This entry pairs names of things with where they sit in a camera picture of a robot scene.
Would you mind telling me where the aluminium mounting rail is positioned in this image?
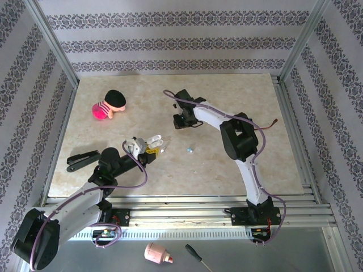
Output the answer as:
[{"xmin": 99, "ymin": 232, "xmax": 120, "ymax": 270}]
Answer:
[{"xmin": 27, "ymin": 195, "xmax": 338, "ymax": 229}]

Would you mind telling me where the white slotted cable duct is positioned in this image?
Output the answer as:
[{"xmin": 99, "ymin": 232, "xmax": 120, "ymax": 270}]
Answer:
[{"xmin": 69, "ymin": 228, "xmax": 253, "ymax": 241}]

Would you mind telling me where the aluminium frame post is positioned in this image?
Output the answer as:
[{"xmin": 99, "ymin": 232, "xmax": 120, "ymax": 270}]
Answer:
[
  {"xmin": 24, "ymin": 0, "xmax": 80, "ymax": 87},
  {"xmin": 278, "ymin": 0, "xmax": 335, "ymax": 84}
]

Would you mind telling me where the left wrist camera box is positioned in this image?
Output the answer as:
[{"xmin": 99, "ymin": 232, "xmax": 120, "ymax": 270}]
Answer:
[{"xmin": 124, "ymin": 137, "xmax": 148, "ymax": 159}]

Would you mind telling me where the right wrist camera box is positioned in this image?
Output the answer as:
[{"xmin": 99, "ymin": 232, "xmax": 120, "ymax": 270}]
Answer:
[{"xmin": 171, "ymin": 88, "xmax": 194, "ymax": 110}]

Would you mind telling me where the black stapler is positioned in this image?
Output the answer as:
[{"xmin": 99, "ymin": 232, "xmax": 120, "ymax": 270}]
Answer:
[{"xmin": 66, "ymin": 151, "xmax": 100, "ymax": 173}]

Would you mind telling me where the aluminium side rail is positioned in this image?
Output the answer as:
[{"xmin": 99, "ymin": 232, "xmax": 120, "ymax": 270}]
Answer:
[
  {"xmin": 39, "ymin": 82, "xmax": 79, "ymax": 206},
  {"xmin": 271, "ymin": 74, "xmax": 324, "ymax": 205}
]

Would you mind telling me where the pink plastic bottle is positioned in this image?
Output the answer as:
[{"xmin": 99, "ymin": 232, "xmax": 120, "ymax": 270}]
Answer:
[{"xmin": 144, "ymin": 242, "xmax": 174, "ymax": 265}]

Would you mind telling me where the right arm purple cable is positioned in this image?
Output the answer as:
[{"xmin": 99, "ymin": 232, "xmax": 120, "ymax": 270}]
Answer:
[{"xmin": 163, "ymin": 90, "xmax": 286, "ymax": 247}]

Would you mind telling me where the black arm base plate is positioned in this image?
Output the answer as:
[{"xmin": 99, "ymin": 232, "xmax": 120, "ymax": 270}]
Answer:
[
  {"xmin": 231, "ymin": 206, "xmax": 283, "ymax": 227},
  {"xmin": 81, "ymin": 208, "xmax": 131, "ymax": 227}
]

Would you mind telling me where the pink plush doll black hat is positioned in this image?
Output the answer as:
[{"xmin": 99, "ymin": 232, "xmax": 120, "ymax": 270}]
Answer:
[{"xmin": 91, "ymin": 89, "xmax": 128, "ymax": 121}]

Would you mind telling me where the grey metal shelf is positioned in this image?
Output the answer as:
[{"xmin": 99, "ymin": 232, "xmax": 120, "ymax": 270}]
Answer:
[{"xmin": 21, "ymin": 228, "xmax": 341, "ymax": 272}]

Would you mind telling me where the white oval charging case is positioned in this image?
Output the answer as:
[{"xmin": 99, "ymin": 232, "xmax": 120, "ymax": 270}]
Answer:
[{"xmin": 146, "ymin": 134, "xmax": 164, "ymax": 148}]

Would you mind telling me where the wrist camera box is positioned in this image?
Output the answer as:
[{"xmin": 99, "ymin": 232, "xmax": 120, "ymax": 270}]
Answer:
[
  {"xmin": 124, "ymin": 137, "xmax": 148, "ymax": 159},
  {"xmin": 171, "ymin": 88, "xmax": 194, "ymax": 110}
]

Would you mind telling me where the black handled screwdriver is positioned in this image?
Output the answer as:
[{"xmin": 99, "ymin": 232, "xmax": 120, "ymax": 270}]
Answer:
[{"xmin": 185, "ymin": 244, "xmax": 212, "ymax": 271}]

